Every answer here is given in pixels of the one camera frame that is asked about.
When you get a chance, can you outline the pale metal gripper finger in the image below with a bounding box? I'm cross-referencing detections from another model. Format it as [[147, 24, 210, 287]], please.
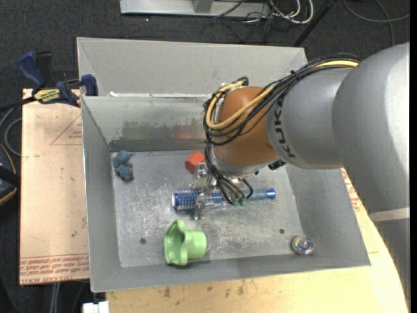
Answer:
[[193, 194, 209, 222], [194, 162, 210, 189]]

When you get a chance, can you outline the orange-red block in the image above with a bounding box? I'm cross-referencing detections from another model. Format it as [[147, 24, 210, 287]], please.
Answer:
[[184, 151, 207, 173]]

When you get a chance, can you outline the blue bristle brush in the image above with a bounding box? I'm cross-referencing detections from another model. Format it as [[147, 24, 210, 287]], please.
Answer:
[[171, 186, 278, 212]]

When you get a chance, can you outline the light green plastic cup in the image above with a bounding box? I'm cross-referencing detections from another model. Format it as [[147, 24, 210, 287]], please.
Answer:
[[163, 218, 209, 267]]

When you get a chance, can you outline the grey metal bin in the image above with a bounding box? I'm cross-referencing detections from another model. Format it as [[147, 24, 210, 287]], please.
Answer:
[[76, 37, 371, 293]]

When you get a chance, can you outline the blue-grey toy animal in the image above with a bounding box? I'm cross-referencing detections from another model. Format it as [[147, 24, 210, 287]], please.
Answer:
[[112, 149, 136, 183]]

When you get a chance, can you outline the brown cardboard board, red print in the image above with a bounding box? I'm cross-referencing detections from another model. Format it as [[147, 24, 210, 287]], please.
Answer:
[[19, 88, 91, 286]]

